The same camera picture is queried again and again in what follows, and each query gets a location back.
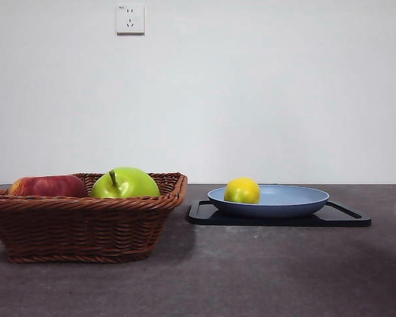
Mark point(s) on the yellow-green lemon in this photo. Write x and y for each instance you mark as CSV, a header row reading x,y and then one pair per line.
x,y
241,191

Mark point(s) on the blue round plate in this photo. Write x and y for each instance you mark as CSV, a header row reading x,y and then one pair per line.
x,y
283,207

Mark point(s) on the brown wicker basket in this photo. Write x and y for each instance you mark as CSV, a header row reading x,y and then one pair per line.
x,y
85,228

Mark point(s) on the green apple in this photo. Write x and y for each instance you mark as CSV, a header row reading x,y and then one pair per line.
x,y
130,185

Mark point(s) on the red apple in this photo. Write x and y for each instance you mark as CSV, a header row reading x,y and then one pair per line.
x,y
51,186

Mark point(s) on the black rectangular tray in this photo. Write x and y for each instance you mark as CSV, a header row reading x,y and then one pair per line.
x,y
343,221

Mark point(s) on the white wall outlet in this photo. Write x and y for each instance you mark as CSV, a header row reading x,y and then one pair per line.
x,y
130,20

